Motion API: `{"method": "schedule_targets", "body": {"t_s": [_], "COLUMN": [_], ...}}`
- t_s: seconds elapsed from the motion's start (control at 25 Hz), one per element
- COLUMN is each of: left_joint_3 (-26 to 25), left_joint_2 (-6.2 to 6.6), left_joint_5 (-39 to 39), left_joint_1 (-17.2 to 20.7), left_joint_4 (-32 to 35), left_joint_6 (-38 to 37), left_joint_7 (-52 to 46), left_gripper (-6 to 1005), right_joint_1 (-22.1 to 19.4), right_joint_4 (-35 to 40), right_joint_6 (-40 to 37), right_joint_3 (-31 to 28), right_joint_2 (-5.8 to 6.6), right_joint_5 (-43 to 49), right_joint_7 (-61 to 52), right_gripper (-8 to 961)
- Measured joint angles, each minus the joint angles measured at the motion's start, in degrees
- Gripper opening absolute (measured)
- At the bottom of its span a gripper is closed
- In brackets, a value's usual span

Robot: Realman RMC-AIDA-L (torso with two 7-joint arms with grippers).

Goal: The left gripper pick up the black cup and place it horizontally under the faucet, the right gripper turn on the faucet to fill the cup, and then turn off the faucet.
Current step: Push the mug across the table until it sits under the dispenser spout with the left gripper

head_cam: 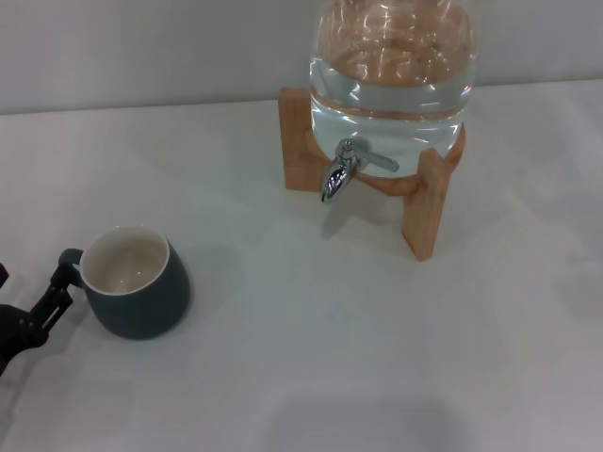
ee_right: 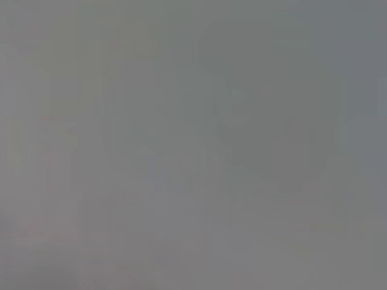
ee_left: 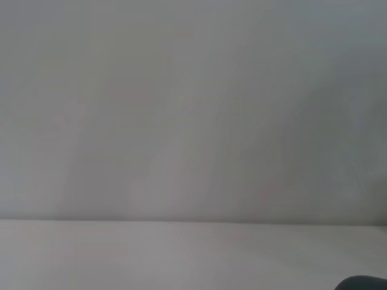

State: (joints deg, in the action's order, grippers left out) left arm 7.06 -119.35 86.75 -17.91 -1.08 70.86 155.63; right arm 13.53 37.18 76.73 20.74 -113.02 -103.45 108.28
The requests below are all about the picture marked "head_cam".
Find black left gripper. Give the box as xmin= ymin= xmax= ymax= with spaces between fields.
xmin=0 ymin=263 xmax=75 ymax=378

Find dark ceramic mug white inside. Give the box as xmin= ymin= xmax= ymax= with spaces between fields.
xmin=58 ymin=224 xmax=192 ymax=341

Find chrome faucet with lever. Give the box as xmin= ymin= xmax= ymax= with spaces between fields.
xmin=320 ymin=138 xmax=400 ymax=204

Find wooden dispenser stand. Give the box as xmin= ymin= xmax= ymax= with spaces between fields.
xmin=277 ymin=87 xmax=467 ymax=262

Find glass water dispenser jar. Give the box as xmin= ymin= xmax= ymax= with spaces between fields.
xmin=308 ymin=0 xmax=476 ymax=180

